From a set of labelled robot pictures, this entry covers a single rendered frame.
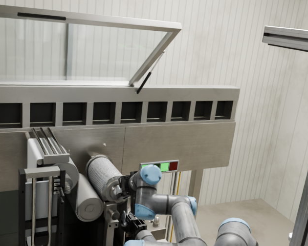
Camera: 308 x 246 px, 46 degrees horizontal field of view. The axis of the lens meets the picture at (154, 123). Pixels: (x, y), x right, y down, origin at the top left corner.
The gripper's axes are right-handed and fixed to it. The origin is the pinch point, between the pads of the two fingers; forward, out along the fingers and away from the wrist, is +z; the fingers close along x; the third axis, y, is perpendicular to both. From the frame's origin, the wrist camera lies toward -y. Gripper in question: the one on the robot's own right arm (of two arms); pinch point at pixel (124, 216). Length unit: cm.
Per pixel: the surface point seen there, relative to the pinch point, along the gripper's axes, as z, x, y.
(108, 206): -6.2, 11.0, 10.7
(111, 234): -7.3, 9.1, -3.2
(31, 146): 13, 41, 34
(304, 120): 117, -251, 3
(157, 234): -6.6, -15.5, -8.3
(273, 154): 151, -253, -49
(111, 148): 30.0, -2.3, 23.4
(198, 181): 46, -74, -12
